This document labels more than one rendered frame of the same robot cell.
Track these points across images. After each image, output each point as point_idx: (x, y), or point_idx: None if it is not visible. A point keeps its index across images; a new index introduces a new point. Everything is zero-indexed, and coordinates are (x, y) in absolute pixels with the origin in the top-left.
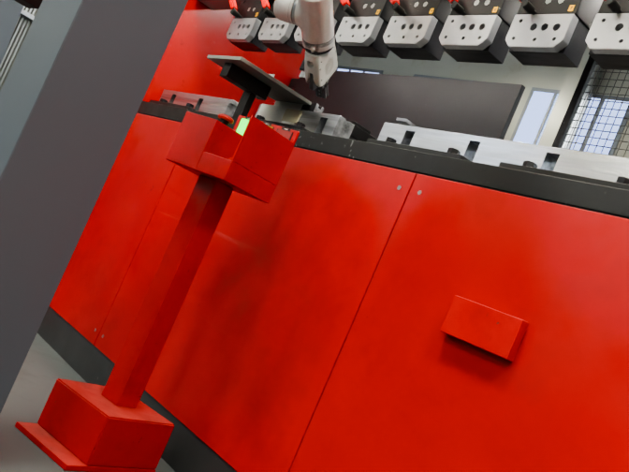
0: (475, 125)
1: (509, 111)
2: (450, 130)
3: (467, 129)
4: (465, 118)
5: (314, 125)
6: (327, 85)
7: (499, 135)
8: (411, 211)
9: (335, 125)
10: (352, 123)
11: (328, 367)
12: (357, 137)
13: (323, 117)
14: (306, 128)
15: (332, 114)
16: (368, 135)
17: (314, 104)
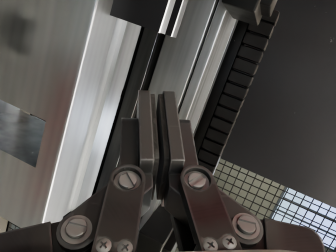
0: (310, 140)
1: (313, 197)
2: (314, 95)
3: (305, 127)
4: (329, 122)
5: (14, 85)
6: (161, 206)
7: (277, 181)
8: None
9: (0, 215)
10: (264, 0)
11: None
12: (231, 10)
13: (43, 135)
14: (2, 26)
15: (47, 195)
16: (252, 21)
17: (156, 17)
